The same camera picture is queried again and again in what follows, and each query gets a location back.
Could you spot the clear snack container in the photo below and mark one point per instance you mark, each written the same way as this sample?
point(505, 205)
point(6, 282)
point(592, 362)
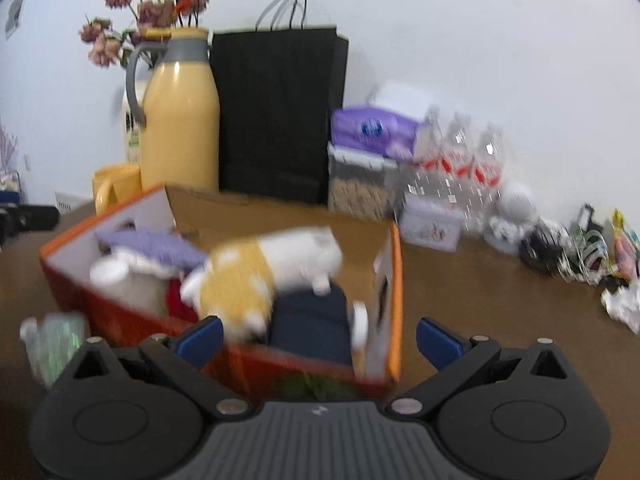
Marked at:
point(361, 184)

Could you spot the water bottle left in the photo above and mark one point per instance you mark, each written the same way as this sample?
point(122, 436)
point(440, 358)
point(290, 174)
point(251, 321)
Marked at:
point(428, 141)

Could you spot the white round disc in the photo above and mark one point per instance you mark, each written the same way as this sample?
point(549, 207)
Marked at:
point(358, 325)

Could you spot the red cardboard pumpkin box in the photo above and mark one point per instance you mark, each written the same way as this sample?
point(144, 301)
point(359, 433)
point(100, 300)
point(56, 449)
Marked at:
point(371, 272)

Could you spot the dark blue cloth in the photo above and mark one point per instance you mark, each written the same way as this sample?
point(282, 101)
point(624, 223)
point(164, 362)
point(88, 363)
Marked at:
point(312, 326)

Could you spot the water bottle middle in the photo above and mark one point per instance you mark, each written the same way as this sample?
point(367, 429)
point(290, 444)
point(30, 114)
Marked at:
point(456, 150)

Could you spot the purple tissue pack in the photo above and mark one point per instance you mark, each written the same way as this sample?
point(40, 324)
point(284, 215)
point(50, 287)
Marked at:
point(387, 125)

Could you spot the yellow ceramic mug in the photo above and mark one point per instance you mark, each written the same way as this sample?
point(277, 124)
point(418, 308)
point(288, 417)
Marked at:
point(114, 184)

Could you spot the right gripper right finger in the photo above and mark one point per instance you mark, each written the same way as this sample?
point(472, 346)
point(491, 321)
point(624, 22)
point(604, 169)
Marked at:
point(457, 361)

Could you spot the yellow white plush toy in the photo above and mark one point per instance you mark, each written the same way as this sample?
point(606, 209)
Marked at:
point(240, 280)

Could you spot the crumpled white paper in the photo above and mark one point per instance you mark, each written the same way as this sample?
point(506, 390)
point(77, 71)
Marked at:
point(624, 305)

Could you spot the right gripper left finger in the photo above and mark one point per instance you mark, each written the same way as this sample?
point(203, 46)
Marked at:
point(179, 361)

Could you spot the purple fabric pouch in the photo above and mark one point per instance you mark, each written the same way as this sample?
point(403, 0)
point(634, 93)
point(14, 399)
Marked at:
point(157, 249)

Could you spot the black paper bag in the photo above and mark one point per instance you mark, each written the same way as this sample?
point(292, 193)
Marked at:
point(278, 88)

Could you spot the white milk carton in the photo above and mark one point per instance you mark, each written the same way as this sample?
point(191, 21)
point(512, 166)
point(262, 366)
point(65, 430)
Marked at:
point(131, 133)

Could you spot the dried pink flower bouquet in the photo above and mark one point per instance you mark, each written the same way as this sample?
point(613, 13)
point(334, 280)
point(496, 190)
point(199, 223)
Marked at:
point(152, 20)

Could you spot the yellow thermos jug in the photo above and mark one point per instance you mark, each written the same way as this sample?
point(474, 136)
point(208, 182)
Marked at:
point(172, 94)

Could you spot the water bottle right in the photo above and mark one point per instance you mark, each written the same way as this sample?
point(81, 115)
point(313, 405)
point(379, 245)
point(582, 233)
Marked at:
point(486, 174)

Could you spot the iridescent plastic wrap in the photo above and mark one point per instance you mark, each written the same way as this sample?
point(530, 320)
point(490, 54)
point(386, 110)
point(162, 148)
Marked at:
point(51, 343)

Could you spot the white robot speaker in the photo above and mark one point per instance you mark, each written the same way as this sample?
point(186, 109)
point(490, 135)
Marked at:
point(513, 218)

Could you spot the water bottle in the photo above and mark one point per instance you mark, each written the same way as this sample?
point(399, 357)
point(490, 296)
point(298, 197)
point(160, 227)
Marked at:
point(428, 141)
point(456, 150)
point(486, 174)

